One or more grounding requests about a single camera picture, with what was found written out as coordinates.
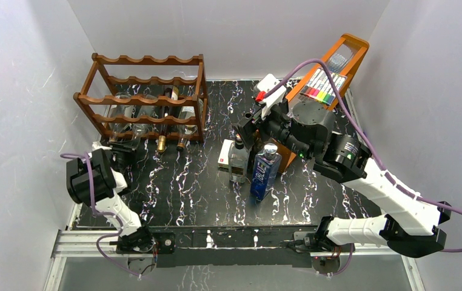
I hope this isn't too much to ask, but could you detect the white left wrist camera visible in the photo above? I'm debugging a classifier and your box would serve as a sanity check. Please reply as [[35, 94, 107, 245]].
[[91, 141, 112, 152]]

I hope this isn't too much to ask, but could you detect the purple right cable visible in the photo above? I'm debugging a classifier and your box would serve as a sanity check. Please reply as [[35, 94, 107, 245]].
[[263, 58, 462, 254]]

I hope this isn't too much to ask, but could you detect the clear whisky bottle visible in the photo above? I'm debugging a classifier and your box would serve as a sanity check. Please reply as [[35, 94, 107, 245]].
[[228, 134, 249, 184]]

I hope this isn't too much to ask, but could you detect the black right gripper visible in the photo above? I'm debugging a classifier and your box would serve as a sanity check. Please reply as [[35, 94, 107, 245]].
[[230, 100, 313, 161]]

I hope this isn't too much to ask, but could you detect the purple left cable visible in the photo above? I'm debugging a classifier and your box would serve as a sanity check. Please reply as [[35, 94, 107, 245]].
[[59, 152, 144, 278]]

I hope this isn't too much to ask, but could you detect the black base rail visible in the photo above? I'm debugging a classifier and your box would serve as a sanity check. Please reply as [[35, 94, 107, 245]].
[[116, 224, 354, 269]]

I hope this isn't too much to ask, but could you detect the pack of coloured markers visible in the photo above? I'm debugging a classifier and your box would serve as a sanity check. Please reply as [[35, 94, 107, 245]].
[[300, 67, 336, 105]]

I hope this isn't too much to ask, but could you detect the brown wooden wine rack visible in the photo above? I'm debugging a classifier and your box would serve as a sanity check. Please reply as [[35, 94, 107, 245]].
[[73, 53, 208, 142]]

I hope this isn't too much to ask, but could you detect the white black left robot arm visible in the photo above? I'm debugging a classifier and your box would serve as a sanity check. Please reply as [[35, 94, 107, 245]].
[[60, 141, 155, 253]]

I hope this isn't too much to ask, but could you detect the purple cable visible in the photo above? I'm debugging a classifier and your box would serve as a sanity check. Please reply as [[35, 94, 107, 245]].
[[263, 58, 462, 254], [59, 152, 144, 278]]

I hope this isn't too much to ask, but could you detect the gold capped bottle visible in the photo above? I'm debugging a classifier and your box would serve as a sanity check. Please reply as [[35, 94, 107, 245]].
[[156, 85, 180, 154]]

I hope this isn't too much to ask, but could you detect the dark green wine bottle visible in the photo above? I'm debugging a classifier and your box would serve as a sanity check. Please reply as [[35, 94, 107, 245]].
[[244, 112, 254, 128]]

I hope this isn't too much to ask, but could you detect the blue bottle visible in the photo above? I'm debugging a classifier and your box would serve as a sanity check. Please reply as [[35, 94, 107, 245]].
[[250, 143, 282, 201]]

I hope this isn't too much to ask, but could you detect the orange wooden display rack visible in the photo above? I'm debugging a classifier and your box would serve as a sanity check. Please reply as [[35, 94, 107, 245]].
[[271, 33, 370, 173]]

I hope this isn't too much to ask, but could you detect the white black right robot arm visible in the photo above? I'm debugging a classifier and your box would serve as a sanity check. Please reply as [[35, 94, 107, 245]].
[[233, 101, 450, 258]]

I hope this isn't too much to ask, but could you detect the white red small box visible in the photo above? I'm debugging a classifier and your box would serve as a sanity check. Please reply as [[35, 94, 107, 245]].
[[218, 139, 233, 170]]

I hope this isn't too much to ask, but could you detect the clear lower bottle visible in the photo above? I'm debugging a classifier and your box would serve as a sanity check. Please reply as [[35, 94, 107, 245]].
[[176, 106, 197, 152]]

